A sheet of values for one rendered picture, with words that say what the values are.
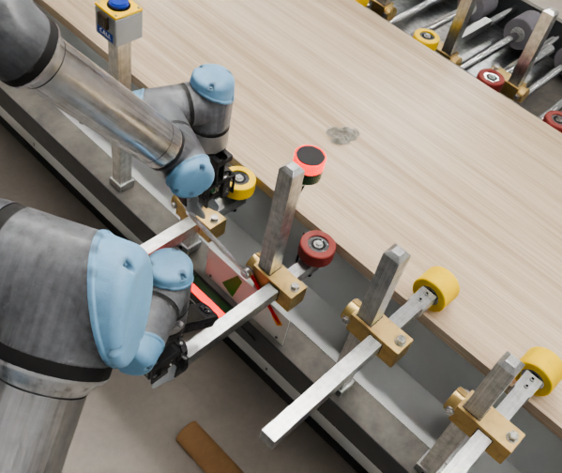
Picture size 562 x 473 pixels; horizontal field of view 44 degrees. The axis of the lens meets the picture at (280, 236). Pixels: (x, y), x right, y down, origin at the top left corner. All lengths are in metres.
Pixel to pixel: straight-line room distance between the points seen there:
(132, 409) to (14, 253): 1.65
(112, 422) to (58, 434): 1.57
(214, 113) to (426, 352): 0.76
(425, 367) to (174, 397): 0.92
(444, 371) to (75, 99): 1.04
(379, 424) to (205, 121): 0.74
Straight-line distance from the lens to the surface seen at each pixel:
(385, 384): 1.69
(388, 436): 1.54
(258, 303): 1.44
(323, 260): 1.49
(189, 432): 2.15
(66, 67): 0.91
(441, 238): 1.62
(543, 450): 1.62
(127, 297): 0.63
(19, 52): 0.87
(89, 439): 2.23
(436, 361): 1.63
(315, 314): 1.74
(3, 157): 2.98
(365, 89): 1.96
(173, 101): 1.18
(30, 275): 0.64
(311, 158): 1.30
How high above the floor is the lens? 2.03
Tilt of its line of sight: 48 degrees down
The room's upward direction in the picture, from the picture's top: 14 degrees clockwise
